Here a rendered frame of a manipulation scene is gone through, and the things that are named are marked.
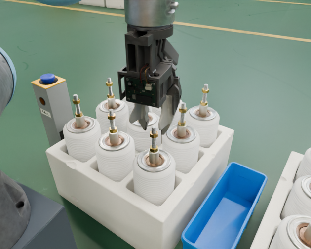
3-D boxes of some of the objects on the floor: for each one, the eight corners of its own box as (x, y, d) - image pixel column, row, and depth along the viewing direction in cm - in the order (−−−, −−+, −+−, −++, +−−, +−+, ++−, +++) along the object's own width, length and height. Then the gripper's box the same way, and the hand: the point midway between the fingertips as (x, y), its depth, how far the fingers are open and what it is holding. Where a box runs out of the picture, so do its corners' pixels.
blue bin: (217, 293, 59) (226, 266, 52) (175, 265, 64) (178, 236, 57) (259, 203, 79) (269, 175, 72) (224, 187, 84) (231, 159, 77)
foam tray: (161, 267, 64) (163, 222, 53) (58, 194, 82) (44, 150, 72) (225, 172, 90) (234, 129, 79) (136, 133, 108) (134, 94, 98)
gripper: (101, 29, 38) (114, 144, 50) (173, 37, 35) (169, 158, 47) (128, 16, 45) (134, 120, 57) (191, 22, 41) (183, 132, 53)
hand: (155, 124), depth 53 cm, fingers open, 3 cm apart
